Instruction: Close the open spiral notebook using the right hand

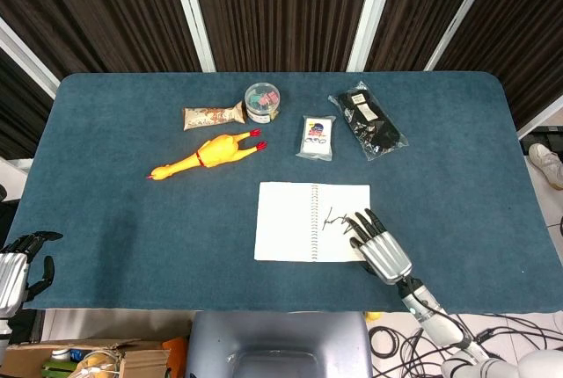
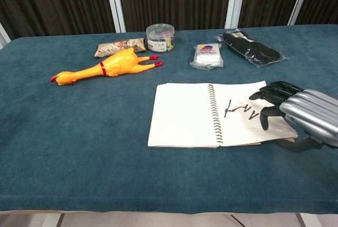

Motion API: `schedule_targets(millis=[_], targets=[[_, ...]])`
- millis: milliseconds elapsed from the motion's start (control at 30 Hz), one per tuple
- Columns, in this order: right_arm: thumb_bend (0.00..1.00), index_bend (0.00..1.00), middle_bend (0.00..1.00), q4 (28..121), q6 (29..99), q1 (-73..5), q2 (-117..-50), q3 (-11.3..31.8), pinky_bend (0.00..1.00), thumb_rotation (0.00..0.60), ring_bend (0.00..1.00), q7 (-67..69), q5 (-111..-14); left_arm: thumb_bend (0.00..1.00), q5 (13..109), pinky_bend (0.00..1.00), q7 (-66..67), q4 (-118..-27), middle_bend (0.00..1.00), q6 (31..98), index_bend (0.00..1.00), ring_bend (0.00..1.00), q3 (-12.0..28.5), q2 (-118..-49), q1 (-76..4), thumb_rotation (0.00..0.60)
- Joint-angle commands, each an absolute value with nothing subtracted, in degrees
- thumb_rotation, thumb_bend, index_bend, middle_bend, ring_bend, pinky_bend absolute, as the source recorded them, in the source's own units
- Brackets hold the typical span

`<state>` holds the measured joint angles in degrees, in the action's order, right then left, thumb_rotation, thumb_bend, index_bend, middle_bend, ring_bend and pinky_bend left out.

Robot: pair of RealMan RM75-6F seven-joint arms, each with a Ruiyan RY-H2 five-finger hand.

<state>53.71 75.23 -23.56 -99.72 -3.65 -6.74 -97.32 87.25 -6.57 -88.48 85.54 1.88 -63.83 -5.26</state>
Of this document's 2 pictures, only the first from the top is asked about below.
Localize white packaged card pack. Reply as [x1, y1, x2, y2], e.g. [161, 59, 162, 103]
[296, 114, 337, 163]

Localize brown patterned snack bar wrapper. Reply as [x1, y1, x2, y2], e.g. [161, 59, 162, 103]
[182, 101, 248, 132]

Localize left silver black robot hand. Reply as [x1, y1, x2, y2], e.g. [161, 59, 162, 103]
[0, 230, 64, 314]

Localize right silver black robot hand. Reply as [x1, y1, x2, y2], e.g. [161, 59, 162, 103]
[345, 208, 413, 286]

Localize black socks in plastic bag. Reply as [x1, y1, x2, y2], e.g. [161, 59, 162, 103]
[327, 80, 409, 163]

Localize orange plastic bag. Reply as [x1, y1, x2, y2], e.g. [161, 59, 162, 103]
[161, 336, 190, 378]

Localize brown-cover spiral notebook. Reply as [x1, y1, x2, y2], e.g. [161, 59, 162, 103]
[253, 181, 372, 264]

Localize open cardboard box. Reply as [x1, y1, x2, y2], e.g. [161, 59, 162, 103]
[1, 338, 172, 378]

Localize yellow rubber chicken toy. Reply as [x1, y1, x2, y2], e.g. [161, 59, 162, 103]
[146, 128, 268, 182]

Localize black floor cables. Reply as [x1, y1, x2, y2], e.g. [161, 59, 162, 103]
[368, 310, 563, 378]

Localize clear round jar of clips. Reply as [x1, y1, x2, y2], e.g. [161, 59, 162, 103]
[244, 82, 282, 125]

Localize white sneaker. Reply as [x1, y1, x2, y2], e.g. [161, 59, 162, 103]
[529, 142, 563, 191]

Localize blue felt table mat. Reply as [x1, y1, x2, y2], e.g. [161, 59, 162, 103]
[2, 71, 563, 315]

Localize grey robot base body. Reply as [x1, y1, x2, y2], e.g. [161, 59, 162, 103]
[185, 309, 375, 378]

